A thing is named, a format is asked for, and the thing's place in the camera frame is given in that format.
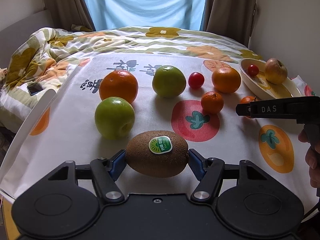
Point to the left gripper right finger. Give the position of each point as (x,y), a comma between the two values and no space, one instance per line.
(208,171)

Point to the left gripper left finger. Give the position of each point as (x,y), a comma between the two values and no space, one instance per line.
(105,173)

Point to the wrinkled old brown apple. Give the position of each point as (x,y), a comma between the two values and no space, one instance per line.
(275,71)

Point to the brown kiwi with sticker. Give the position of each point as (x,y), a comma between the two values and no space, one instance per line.
(161,154)

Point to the green apple front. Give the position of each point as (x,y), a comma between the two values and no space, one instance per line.
(114,118)

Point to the green apple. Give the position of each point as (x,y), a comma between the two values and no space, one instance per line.
(168,82)
(114,118)

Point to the red cherry tomato front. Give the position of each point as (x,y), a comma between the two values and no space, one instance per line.
(253,70)

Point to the red cherry tomato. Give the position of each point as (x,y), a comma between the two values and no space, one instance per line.
(196,80)
(253,70)

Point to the large orange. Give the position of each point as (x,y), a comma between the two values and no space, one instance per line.
(226,79)
(119,83)

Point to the red cherry tomato back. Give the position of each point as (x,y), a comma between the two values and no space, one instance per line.
(196,80)

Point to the green apple back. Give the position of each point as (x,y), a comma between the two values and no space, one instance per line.
(168,82)

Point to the person's right hand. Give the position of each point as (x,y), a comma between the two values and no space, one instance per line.
(311,159)

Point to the cream bowl yellow duck print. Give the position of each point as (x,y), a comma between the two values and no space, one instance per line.
(263,89)

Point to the white fruit print tablecloth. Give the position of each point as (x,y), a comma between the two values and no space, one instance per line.
(61,127)

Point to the black smartphone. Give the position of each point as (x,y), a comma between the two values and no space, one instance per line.
(34,88)

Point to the brown right curtain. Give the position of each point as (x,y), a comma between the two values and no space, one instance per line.
(231,18)

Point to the brown curtain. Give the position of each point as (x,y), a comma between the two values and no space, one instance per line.
(231,18)
(67,13)

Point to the floral striped quilt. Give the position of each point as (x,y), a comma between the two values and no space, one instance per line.
(50,55)

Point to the light blue window cloth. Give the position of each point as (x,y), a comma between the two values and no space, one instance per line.
(111,14)

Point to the brown left curtain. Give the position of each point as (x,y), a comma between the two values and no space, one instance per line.
(67,13)

